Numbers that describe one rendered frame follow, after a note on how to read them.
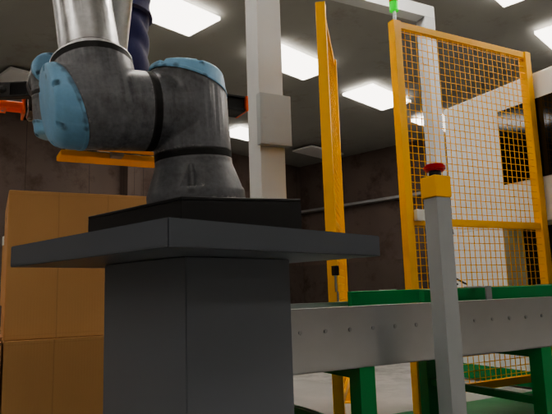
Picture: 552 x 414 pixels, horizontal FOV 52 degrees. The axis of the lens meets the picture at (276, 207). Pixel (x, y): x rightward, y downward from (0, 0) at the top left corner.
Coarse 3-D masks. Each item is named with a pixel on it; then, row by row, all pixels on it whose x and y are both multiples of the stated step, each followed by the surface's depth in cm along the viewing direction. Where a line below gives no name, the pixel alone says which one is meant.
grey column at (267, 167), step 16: (256, 0) 333; (272, 0) 338; (256, 16) 332; (272, 16) 336; (256, 32) 330; (272, 32) 335; (256, 48) 329; (272, 48) 333; (256, 64) 329; (272, 64) 331; (256, 80) 328; (272, 80) 330; (256, 128) 325; (256, 144) 324; (256, 160) 323; (272, 160) 322; (256, 176) 322; (272, 176) 320; (256, 192) 321; (272, 192) 319
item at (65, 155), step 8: (64, 152) 184; (72, 152) 185; (80, 152) 186; (88, 152) 187; (96, 152) 189; (104, 152) 191; (64, 160) 191; (72, 160) 191; (80, 160) 192; (88, 160) 192; (96, 160) 192; (104, 160) 193; (112, 160) 193; (120, 160) 194; (128, 160) 194; (136, 160) 195; (144, 160) 196; (152, 160) 198
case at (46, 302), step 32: (32, 192) 155; (64, 192) 159; (32, 224) 153; (64, 224) 157; (32, 288) 151; (64, 288) 155; (96, 288) 158; (32, 320) 150; (64, 320) 153; (96, 320) 157
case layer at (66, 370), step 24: (0, 336) 169; (96, 336) 156; (0, 360) 144; (24, 360) 147; (48, 360) 150; (72, 360) 152; (96, 360) 155; (0, 384) 151; (24, 384) 146; (48, 384) 149; (72, 384) 151; (96, 384) 154; (0, 408) 145; (24, 408) 145; (48, 408) 148; (72, 408) 150; (96, 408) 153
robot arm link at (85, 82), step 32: (64, 0) 105; (96, 0) 106; (64, 32) 103; (96, 32) 102; (64, 64) 96; (96, 64) 97; (128, 64) 103; (64, 96) 92; (96, 96) 95; (128, 96) 98; (64, 128) 94; (96, 128) 96; (128, 128) 99
